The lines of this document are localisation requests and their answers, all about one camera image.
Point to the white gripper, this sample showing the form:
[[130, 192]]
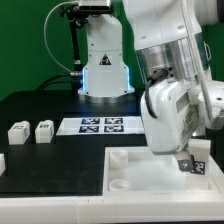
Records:
[[179, 113]]

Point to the white square tabletop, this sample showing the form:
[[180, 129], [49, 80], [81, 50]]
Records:
[[137, 170]]

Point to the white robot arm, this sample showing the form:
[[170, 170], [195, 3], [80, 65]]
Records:
[[167, 40]]

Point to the white marker sheet with tags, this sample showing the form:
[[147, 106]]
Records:
[[100, 126]]

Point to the white part at left edge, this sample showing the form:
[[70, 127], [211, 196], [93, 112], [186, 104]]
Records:
[[2, 164]]

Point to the white obstacle wall front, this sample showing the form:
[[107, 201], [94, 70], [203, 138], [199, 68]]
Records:
[[99, 210]]

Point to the black camera stand pole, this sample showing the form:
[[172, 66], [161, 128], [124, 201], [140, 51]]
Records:
[[77, 20]]

